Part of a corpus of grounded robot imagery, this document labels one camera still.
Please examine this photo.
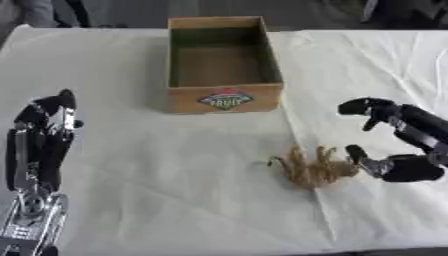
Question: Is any person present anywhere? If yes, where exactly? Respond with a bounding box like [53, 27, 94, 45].
[12, 0, 93, 29]

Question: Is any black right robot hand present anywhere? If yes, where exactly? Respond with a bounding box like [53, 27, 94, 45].
[336, 96, 448, 183]

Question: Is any tan cardboard box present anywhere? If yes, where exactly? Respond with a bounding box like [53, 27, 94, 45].
[166, 15, 286, 115]

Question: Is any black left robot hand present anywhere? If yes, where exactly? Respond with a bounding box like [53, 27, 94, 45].
[3, 88, 86, 193]

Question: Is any brown toy crab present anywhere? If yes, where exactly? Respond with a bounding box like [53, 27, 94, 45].
[266, 143, 361, 190]

